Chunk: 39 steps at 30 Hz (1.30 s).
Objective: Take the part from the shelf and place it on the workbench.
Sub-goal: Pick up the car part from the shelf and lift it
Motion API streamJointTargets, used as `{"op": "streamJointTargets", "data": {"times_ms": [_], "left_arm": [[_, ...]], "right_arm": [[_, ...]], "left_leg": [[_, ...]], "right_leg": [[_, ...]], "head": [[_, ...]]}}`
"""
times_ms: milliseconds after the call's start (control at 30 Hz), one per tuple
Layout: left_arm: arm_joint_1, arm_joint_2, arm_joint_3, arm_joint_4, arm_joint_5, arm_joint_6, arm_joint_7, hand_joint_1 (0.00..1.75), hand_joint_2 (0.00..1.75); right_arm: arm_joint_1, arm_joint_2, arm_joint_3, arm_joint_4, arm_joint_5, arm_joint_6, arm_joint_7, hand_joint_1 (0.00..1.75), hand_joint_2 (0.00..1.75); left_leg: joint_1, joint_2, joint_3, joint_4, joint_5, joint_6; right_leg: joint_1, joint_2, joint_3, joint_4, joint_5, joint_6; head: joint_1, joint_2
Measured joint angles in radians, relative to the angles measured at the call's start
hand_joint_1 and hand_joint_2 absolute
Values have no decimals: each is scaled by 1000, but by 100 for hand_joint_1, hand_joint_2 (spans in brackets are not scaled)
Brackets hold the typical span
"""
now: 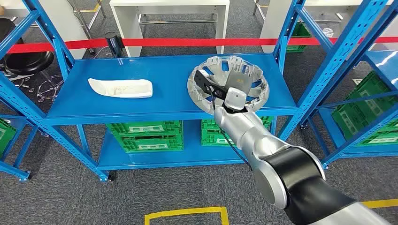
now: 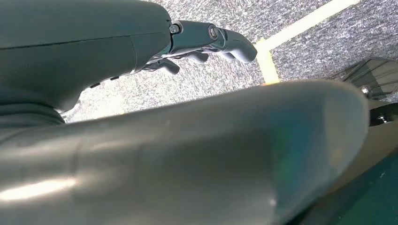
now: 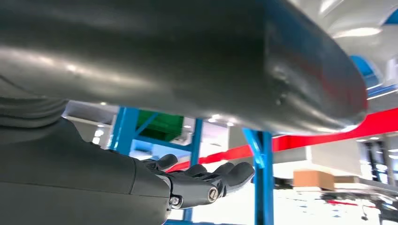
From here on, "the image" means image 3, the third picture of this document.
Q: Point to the green plastic crate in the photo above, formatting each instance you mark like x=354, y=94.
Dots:
x=161, y=124

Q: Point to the blue metal shelf rack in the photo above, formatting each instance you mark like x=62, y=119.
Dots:
x=264, y=186

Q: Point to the brown cardboard box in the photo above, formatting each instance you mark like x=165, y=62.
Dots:
x=314, y=180

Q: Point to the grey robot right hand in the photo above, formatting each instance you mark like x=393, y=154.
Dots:
x=77, y=174

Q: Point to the red barrier band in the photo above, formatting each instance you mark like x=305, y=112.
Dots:
x=311, y=139

